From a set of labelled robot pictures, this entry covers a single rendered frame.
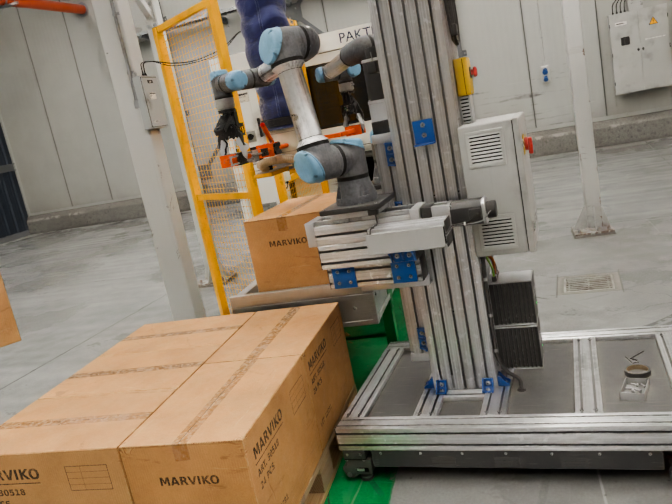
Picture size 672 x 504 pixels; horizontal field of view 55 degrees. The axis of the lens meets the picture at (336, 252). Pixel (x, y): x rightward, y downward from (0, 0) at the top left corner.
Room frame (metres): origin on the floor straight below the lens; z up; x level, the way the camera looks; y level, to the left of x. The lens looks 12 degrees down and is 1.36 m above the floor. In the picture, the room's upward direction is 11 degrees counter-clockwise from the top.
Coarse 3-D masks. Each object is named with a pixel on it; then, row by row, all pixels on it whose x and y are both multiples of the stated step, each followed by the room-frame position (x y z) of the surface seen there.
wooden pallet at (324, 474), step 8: (352, 392) 2.74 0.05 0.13; (352, 400) 2.72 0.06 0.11; (344, 408) 2.59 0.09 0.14; (336, 424) 2.45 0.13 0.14; (328, 440) 2.33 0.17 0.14; (336, 440) 2.55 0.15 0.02; (328, 448) 2.30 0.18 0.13; (336, 448) 2.48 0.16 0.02; (328, 456) 2.28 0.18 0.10; (336, 456) 2.42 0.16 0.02; (320, 464) 2.19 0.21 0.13; (328, 464) 2.27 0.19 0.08; (336, 464) 2.36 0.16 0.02; (320, 472) 2.17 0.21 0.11; (328, 472) 2.25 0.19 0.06; (336, 472) 2.33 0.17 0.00; (312, 480) 2.08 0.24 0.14; (320, 480) 2.17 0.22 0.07; (328, 480) 2.23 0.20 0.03; (312, 488) 2.18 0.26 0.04; (320, 488) 2.18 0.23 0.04; (328, 488) 2.21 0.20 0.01; (304, 496) 1.99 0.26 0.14; (312, 496) 2.17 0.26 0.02; (320, 496) 2.16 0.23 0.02
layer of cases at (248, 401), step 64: (192, 320) 2.98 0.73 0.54; (256, 320) 2.78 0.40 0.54; (320, 320) 2.59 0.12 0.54; (64, 384) 2.43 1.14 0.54; (128, 384) 2.28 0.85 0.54; (192, 384) 2.16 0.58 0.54; (256, 384) 2.04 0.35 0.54; (320, 384) 2.37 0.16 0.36; (0, 448) 1.93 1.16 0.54; (64, 448) 1.84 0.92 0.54; (128, 448) 1.76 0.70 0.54; (192, 448) 1.71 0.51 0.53; (256, 448) 1.74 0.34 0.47; (320, 448) 2.23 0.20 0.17
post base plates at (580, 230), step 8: (584, 208) 5.26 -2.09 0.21; (584, 216) 5.27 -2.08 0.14; (576, 224) 5.29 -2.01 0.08; (584, 224) 5.27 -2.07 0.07; (608, 224) 5.22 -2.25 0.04; (576, 232) 5.18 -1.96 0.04; (584, 232) 5.14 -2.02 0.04; (592, 232) 5.09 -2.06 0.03; (600, 232) 5.08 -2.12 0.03; (608, 232) 5.06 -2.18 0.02; (208, 264) 6.11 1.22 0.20; (208, 272) 6.07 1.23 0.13; (224, 272) 6.16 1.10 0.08; (232, 272) 6.23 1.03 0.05; (200, 280) 6.08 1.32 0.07; (208, 280) 6.04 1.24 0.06
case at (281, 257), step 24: (336, 192) 3.48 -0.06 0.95; (264, 216) 3.10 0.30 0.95; (288, 216) 2.96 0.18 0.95; (312, 216) 2.93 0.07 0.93; (264, 240) 3.01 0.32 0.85; (288, 240) 2.97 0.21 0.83; (264, 264) 3.02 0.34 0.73; (288, 264) 2.98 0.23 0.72; (312, 264) 2.94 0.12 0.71; (264, 288) 3.03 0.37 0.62; (288, 288) 2.99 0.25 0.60
